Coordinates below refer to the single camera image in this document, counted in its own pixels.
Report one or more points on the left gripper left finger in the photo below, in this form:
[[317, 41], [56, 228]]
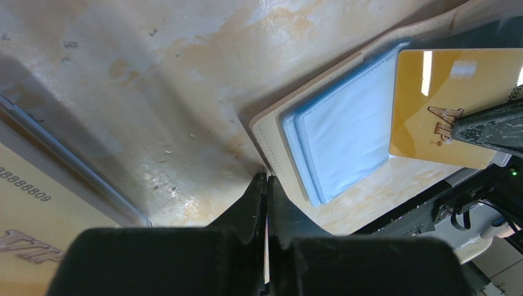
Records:
[[225, 257]]

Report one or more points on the clear plastic card tray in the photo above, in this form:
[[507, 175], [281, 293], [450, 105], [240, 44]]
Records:
[[33, 143]]

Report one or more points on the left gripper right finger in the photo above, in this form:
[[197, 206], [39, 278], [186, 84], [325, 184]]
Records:
[[305, 259]]

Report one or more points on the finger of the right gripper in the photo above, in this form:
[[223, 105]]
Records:
[[498, 128]]

